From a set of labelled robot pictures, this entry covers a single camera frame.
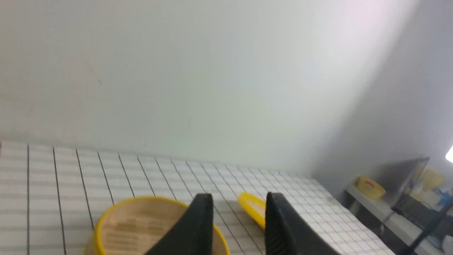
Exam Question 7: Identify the yellow rimmed woven steamer lid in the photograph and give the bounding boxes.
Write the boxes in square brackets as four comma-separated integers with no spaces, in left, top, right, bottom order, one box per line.
[238,192,266,230]

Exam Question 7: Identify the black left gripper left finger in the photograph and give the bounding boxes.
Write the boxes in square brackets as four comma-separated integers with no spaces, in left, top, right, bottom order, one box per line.
[146,193,213,255]

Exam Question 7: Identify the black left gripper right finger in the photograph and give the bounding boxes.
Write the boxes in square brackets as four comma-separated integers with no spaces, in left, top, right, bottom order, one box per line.
[265,192,339,255]

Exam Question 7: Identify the white grid tablecloth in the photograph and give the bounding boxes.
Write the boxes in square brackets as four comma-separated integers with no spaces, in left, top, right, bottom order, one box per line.
[0,141,392,255]

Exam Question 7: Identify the bamboo steamer basket yellow rim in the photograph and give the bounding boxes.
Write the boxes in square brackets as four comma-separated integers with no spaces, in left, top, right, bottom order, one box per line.
[84,194,231,255]

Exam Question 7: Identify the yellow tub on shelf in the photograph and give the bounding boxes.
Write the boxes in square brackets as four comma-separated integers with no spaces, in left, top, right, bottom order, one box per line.
[355,176,386,200]

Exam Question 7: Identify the white background shelf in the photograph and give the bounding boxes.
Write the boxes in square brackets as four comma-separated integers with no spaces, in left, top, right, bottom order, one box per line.
[346,184,445,255]

